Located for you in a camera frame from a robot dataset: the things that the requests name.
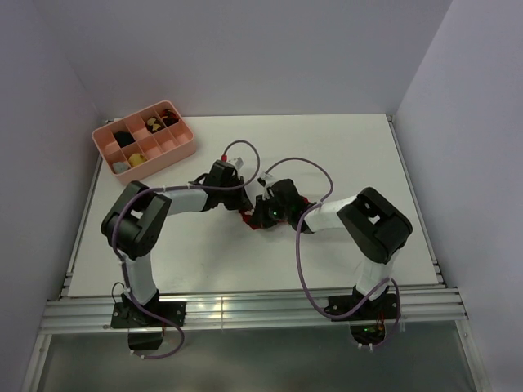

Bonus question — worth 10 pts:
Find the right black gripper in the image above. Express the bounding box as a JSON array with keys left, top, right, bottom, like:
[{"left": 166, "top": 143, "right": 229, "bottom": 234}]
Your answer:
[{"left": 249, "top": 192, "right": 292, "bottom": 229}]

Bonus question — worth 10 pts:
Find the red Santa sock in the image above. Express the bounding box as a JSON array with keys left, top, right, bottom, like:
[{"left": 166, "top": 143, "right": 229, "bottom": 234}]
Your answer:
[{"left": 240, "top": 195, "right": 314, "bottom": 229}]

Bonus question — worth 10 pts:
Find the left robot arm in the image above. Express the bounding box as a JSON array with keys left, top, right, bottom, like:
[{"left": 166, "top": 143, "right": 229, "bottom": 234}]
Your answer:
[{"left": 101, "top": 158, "right": 253, "bottom": 326}]

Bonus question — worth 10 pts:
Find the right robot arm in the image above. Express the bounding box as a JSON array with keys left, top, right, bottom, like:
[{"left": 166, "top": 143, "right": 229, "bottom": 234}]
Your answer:
[{"left": 248, "top": 175, "right": 413, "bottom": 319}]

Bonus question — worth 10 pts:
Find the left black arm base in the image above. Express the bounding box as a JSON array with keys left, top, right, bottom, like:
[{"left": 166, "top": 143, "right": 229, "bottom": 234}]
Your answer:
[{"left": 110, "top": 300, "right": 187, "bottom": 354}]

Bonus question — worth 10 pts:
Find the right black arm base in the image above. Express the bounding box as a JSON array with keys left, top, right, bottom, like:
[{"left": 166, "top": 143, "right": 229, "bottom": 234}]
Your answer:
[{"left": 324, "top": 287, "right": 401, "bottom": 350}]

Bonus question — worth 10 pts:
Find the dark red-black rolled sock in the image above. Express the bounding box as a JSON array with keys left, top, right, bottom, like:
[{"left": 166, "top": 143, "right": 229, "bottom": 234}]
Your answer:
[{"left": 160, "top": 109, "right": 179, "bottom": 127}]

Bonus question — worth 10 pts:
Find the yellow rolled sock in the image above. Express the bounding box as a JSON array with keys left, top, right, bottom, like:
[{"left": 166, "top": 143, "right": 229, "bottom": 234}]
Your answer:
[{"left": 127, "top": 153, "right": 147, "bottom": 167}]

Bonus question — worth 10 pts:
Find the pink plastic divided organizer box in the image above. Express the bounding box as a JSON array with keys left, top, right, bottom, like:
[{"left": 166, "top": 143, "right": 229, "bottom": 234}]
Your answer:
[{"left": 92, "top": 100, "right": 196, "bottom": 185}]

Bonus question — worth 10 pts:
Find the brown and cream rolled sock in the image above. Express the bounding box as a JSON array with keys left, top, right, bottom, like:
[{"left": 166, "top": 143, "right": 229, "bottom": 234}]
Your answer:
[{"left": 145, "top": 116, "right": 164, "bottom": 134}]

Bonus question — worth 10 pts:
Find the grey rolled sock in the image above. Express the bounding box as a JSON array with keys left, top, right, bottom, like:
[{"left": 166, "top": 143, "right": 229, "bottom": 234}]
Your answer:
[{"left": 112, "top": 162, "right": 129, "bottom": 175}]

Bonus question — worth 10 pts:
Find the black rolled sock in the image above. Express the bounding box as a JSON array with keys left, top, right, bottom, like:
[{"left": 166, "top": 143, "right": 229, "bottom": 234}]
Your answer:
[{"left": 114, "top": 131, "right": 135, "bottom": 149}]

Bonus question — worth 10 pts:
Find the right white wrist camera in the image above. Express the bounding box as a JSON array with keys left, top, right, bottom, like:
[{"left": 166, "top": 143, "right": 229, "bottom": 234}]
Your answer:
[{"left": 257, "top": 172, "right": 277, "bottom": 188}]

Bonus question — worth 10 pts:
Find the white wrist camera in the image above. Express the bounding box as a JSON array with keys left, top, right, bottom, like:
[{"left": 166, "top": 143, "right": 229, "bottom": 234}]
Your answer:
[
  {"left": 219, "top": 154, "right": 244, "bottom": 171},
  {"left": 257, "top": 172, "right": 277, "bottom": 188}
]

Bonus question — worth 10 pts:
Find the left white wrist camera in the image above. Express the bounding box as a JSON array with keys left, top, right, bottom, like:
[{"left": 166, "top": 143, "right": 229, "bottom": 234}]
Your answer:
[{"left": 219, "top": 154, "right": 244, "bottom": 171}]

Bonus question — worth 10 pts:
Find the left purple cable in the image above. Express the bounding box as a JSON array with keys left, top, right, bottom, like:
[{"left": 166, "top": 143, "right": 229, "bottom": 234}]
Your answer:
[{"left": 110, "top": 140, "right": 262, "bottom": 360}]

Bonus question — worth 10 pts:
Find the aluminium front frame rail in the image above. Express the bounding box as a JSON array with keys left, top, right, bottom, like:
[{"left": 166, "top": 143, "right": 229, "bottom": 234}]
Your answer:
[{"left": 39, "top": 286, "right": 467, "bottom": 335}]

